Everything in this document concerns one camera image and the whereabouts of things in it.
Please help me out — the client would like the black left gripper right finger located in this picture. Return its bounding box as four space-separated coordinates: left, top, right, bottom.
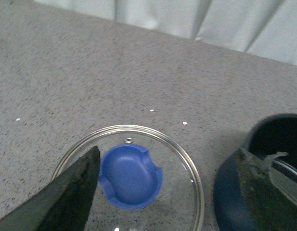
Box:
236 148 297 231

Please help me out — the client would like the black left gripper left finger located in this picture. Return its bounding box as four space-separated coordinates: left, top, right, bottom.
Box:
0 146 101 231

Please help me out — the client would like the glass lid with blue knob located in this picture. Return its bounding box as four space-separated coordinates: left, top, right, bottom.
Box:
53 125 205 231

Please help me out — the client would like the dark blue saucepan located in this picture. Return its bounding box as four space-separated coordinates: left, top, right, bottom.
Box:
213 114 297 231

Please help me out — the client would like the white curtain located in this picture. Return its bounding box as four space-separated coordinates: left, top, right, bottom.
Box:
43 0 297 65

